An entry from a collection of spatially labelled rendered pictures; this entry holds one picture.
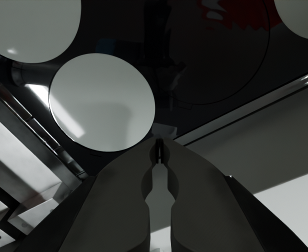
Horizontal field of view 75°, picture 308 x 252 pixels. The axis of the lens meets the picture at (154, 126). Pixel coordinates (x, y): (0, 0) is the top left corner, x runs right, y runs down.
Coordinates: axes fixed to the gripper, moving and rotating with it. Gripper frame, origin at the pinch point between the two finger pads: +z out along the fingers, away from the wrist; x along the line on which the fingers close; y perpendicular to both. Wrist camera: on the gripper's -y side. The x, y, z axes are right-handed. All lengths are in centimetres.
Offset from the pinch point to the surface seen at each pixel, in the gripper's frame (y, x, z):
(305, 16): -6.7, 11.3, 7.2
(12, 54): -4.4, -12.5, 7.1
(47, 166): 9.3, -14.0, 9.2
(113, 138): 4.0, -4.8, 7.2
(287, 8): -7.3, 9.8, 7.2
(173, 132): 3.4, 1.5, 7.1
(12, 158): 7.9, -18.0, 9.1
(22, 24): -6.6, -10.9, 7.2
